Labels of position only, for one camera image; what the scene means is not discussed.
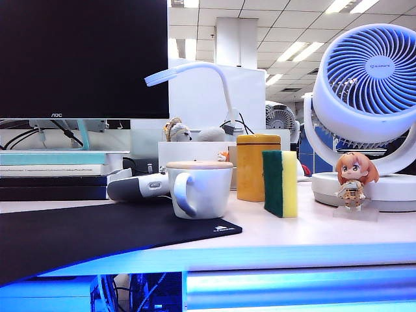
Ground green yellow cleaning sponge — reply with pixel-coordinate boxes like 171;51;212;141
262;149;299;220

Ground round wooden mug lid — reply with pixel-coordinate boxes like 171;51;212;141
165;160;235;171

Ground white desk organizer box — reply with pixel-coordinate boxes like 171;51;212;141
157;140;239;190

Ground white fluffy plush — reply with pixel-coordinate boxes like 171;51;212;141
196;127;227;142

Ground white ceramic mug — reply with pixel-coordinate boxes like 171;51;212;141
166;166;234;220

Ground beige plush toy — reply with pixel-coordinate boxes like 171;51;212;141
162;116;194;143

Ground yellow tin canister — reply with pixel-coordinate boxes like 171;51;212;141
236;133;282;203

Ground white partition board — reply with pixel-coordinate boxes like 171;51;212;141
168;58;267;131

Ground white background fan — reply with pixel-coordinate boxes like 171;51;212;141
265;101;301;144

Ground white grey handheld device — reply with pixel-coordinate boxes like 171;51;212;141
107;172;171;204

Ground white gooseneck desk lamp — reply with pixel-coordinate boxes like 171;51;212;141
144;62;243;131

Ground blue office partition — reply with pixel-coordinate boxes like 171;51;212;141
300;128;343;175

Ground teal monitor stand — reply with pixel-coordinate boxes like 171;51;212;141
29;118;111;152

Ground white round desk fan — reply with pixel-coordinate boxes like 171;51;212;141
303;23;416;213

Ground dark computer tower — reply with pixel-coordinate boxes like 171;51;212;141
129;272;183;312

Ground orange-haired anime figurine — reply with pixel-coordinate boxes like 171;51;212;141
331;151;380;223

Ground black Corsair mouse pad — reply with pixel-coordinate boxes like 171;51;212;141
0;201;244;287

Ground teal book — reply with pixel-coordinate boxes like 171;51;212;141
0;153;107;166

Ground white book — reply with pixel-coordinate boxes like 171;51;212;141
0;164;112;177

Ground black AOC computer monitor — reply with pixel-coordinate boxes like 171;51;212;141
0;0;171;120

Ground black book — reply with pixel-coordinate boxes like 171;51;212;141
0;175;109;201

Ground white under-desk cabinet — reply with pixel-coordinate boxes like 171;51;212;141
0;281;99;312

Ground black lamp cable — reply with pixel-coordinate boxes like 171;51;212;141
219;111;256;136

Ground black monitor cable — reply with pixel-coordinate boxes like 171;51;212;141
0;120;85;151

